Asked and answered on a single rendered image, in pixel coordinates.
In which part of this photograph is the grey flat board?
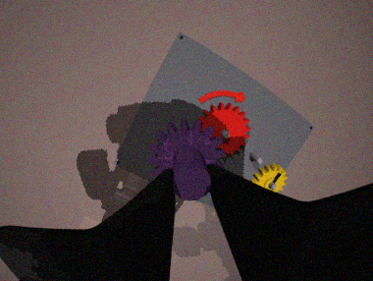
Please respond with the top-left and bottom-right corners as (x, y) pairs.
(114, 32), (314, 183)

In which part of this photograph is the red gear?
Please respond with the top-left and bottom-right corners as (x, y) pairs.
(197, 102), (250, 156)

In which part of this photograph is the yellow gear with black stripe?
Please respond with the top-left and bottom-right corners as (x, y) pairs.
(250, 163), (287, 192)

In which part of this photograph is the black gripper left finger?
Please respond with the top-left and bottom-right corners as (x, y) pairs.
(0, 168), (176, 281)

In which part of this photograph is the dark purple gear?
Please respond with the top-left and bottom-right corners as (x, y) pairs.
(147, 118), (226, 200)

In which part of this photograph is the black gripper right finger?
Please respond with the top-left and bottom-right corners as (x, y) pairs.
(206, 164), (373, 281)

